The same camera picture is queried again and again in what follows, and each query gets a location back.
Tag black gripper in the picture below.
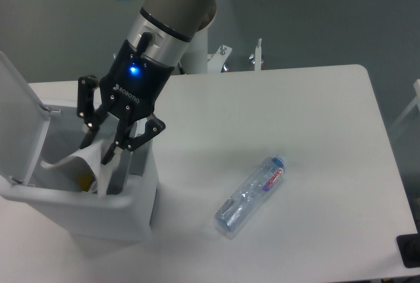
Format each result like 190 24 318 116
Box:
77 38 174 165

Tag clear plastic water bottle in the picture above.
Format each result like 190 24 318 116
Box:
214 156 285 238

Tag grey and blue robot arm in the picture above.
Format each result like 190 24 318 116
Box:
77 0 216 165

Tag yellow and white trash pieces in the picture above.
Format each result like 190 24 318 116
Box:
77 172 97 193

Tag white plastic trash can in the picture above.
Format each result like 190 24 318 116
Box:
1 55 158 241

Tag black device at table edge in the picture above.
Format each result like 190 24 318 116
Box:
396 233 419 269

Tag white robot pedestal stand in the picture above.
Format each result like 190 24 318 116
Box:
112 0 265 76

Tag white frame at right edge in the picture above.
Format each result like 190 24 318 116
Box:
389 79 419 135

